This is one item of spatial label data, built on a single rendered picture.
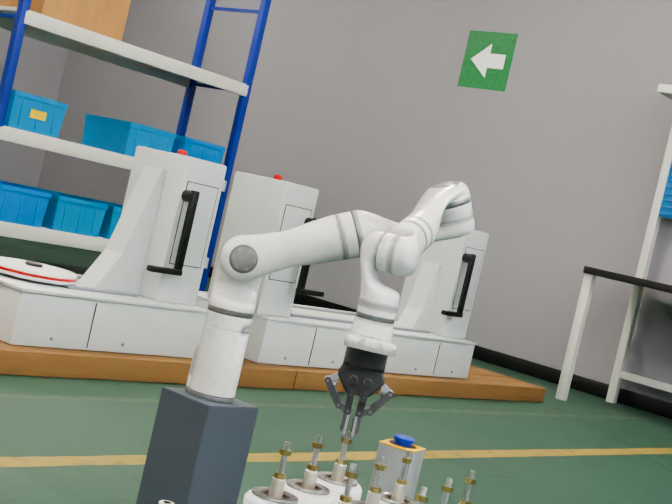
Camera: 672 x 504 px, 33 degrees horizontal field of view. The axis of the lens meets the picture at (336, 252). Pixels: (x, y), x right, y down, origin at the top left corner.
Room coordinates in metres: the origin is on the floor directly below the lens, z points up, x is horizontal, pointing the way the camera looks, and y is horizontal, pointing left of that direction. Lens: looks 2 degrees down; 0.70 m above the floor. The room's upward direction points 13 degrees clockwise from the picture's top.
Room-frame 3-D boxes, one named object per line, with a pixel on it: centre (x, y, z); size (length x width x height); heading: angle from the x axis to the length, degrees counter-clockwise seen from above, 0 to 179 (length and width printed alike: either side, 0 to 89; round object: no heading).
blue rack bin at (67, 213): (7.12, 1.75, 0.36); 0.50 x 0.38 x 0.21; 51
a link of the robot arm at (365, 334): (2.00, -0.09, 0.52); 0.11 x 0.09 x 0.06; 0
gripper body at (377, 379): (2.02, -0.09, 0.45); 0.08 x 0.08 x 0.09
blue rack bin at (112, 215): (7.45, 1.47, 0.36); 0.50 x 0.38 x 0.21; 48
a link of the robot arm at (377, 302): (2.03, -0.08, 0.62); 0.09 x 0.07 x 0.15; 69
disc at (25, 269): (3.93, 1.00, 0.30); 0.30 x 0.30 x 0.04
